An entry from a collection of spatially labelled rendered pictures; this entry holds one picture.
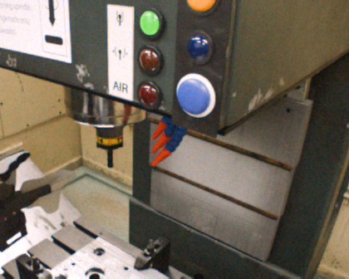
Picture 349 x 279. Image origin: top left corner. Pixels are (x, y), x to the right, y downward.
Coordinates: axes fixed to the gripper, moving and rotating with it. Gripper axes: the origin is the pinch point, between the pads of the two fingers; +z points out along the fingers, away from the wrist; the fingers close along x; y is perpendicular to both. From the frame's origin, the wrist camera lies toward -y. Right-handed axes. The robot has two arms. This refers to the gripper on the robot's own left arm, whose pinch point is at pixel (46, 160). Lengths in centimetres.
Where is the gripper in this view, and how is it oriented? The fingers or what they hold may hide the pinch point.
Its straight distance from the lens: 60.9
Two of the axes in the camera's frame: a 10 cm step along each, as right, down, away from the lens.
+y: 0.2, 8.4, 5.4
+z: 5.9, -4.5, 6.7
